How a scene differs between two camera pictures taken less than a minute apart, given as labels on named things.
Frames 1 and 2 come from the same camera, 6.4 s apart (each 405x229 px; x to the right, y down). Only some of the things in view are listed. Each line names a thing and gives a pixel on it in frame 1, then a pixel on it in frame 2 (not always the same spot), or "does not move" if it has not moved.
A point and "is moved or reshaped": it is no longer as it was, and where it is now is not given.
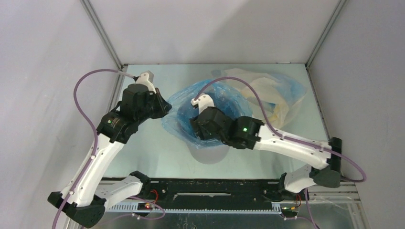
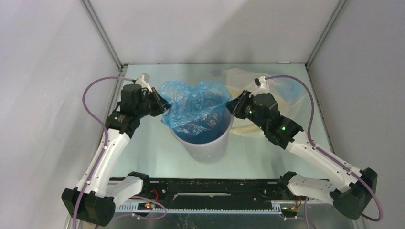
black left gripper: x=164 y=107 does not move
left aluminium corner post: x=90 y=11 does not move
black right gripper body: x=196 y=127 → x=239 y=104
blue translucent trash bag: x=178 y=111 is moved or reshaped
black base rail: x=213 y=193 does not move
